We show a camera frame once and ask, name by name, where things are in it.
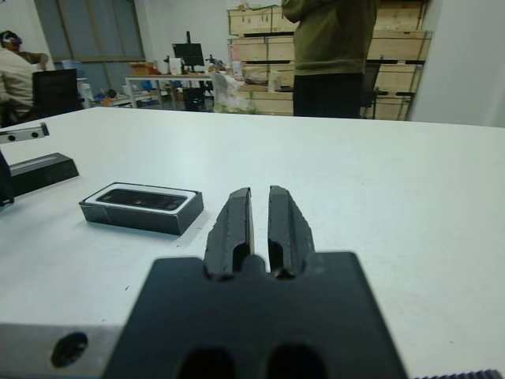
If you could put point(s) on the black office chair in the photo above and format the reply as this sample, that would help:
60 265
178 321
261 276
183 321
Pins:
55 91

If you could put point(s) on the standing person olive sweater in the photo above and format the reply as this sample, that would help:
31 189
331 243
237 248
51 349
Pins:
331 39

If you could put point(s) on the black box base white insert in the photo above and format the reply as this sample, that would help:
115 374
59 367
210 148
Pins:
134 222

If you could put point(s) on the window with grey frame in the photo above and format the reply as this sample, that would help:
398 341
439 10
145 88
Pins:
98 31

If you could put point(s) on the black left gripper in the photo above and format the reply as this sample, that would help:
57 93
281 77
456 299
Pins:
23 134

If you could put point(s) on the crumpled plastic bag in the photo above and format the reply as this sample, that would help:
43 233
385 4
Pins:
230 98

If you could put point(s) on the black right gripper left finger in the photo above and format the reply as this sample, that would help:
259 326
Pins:
233 233

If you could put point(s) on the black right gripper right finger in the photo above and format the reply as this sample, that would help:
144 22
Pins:
288 233

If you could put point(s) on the brown cardboard box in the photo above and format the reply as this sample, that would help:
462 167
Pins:
140 69

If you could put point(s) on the white carton red print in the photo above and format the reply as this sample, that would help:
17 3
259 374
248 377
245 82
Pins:
176 65

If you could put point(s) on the pink paper sign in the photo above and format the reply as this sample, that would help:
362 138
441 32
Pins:
236 55

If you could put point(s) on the black computer tower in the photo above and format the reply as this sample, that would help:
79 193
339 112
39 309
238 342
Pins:
193 98

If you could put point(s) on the white frame desk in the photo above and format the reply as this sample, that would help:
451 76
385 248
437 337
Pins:
165 77

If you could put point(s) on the seated person white shirt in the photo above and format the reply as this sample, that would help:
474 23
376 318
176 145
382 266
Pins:
16 79

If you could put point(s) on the black computer monitor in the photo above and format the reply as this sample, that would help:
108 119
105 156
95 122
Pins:
188 54

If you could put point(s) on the wooden crate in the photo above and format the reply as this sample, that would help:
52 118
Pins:
256 49
394 77
276 104
256 21

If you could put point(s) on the black box lid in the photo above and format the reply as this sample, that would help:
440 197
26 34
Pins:
47 173

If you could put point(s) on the black mesh chair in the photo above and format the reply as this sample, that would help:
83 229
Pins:
371 91

